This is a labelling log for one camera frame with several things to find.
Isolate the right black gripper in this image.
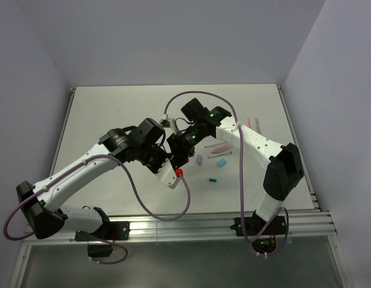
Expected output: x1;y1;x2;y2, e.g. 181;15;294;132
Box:
167;122;208;167

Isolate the light blue cap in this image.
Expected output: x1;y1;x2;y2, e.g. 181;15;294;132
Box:
217;158;227;167

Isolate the grey blue-tip pen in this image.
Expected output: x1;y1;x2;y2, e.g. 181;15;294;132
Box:
255;117;261;134

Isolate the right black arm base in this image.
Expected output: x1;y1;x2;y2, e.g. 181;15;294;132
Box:
230;215;287;236

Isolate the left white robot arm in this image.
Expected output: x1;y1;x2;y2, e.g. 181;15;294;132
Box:
16;118;178;239

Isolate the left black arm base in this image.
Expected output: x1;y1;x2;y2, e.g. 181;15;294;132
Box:
74;221;130;259

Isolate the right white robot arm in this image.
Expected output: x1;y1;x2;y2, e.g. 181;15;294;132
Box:
174;97;304;234

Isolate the white thin pen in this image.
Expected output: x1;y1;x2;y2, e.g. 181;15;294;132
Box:
204;143;221;148

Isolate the teal thin pen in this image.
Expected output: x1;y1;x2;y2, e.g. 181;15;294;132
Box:
207;151;232;159

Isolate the purple marker cap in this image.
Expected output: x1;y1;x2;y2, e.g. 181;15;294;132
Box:
196;155;203;166

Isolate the pink highlighter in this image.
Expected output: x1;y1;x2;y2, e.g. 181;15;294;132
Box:
212;144;232;154

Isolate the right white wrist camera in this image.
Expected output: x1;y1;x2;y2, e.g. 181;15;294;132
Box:
159;113;178;131

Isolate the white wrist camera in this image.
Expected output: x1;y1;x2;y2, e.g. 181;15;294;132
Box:
159;113;178;131
155;158;180;189

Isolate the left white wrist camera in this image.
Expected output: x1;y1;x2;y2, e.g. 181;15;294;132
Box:
155;158;180;189

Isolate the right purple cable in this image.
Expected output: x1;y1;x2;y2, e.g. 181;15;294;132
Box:
163;91;290;257

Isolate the aluminium rail frame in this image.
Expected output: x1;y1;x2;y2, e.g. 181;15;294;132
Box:
8;85;354;288

